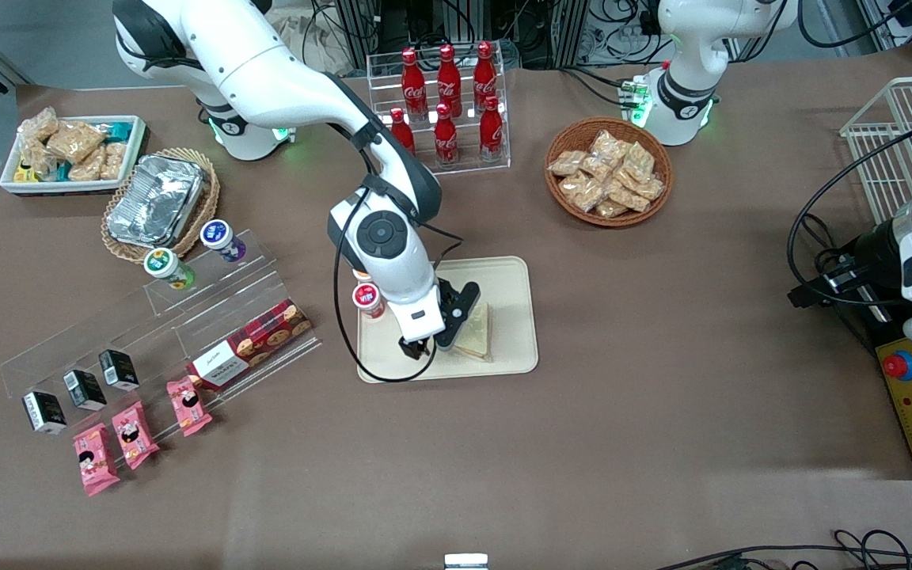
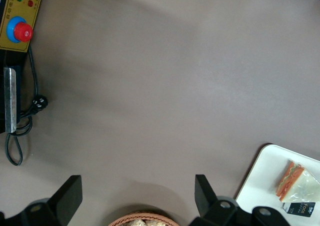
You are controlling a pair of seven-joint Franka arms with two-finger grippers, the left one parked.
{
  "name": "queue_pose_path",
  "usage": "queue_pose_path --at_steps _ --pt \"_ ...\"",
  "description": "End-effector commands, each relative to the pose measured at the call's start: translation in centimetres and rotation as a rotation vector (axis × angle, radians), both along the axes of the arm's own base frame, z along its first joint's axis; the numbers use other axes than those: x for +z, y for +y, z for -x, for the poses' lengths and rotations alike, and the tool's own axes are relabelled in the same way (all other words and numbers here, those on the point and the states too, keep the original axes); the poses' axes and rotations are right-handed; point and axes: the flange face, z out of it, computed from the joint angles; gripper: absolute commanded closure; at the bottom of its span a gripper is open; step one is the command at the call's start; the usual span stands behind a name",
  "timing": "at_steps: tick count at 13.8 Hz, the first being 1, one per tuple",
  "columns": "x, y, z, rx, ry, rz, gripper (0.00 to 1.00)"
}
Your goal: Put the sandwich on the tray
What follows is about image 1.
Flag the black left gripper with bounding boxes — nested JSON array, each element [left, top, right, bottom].
[[787, 222, 904, 311]]

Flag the triangle sandwich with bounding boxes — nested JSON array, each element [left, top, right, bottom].
[[454, 301, 494, 363]]

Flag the beige plastic tray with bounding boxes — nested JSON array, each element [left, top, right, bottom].
[[356, 256, 540, 384]]

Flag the cup with red lid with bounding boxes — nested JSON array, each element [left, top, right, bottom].
[[351, 283, 387, 321]]

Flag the clear acrylic bottle rack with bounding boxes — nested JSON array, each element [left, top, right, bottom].
[[366, 40, 512, 183]]

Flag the red cookie box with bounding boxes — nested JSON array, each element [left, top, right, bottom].
[[189, 298, 314, 390]]

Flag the round brown wicker basket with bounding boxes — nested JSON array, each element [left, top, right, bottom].
[[544, 117, 675, 229]]

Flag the red cola bottle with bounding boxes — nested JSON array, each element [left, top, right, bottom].
[[437, 44, 462, 118], [389, 108, 417, 156], [473, 41, 498, 112], [433, 103, 459, 169], [479, 96, 505, 163], [401, 47, 428, 121]]

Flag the clear acrylic stepped shelf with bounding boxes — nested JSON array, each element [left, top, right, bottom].
[[0, 228, 324, 435]]

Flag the purple lid cup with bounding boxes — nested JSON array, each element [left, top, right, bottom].
[[199, 219, 248, 264]]

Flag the pink snack packet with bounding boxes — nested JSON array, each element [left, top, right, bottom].
[[166, 376, 213, 438], [73, 423, 121, 497], [112, 401, 161, 471]]

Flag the oval light wicker basket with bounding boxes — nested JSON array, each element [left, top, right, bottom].
[[101, 147, 221, 265]]

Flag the cup with green lid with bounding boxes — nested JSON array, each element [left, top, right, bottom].
[[143, 248, 196, 291]]

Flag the stack of foil trays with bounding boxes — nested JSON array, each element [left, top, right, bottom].
[[106, 154, 206, 246]]

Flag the crumpled beige cloth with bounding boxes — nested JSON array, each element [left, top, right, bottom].
[[274, 12, 362, 80]]

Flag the small black box white label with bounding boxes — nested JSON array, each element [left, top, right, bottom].
[[22, 390, 68, 435], [98, 349, 141, 392], [63, 369, 108, 412]]

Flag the white rectangular bin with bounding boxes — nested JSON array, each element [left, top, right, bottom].
[[0, 116, 148, 196]]

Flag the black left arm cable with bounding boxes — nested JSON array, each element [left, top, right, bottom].
[[787, 127, 912, 310]]

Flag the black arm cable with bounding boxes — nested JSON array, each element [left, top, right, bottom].
[[333, 178, 466, 385], [787, 127, 912, 310]]

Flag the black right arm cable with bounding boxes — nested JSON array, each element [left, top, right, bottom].
[[333, 178, 466, 385]]

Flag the white wire basket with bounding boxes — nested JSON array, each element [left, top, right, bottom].
[[839, 76, 912, 226]]

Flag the black floor cables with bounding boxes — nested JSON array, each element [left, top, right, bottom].
[[654, 529, 912, 570]]

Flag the aluminium frame rack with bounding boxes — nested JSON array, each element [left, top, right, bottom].
[[333, 0, 583, 70]]

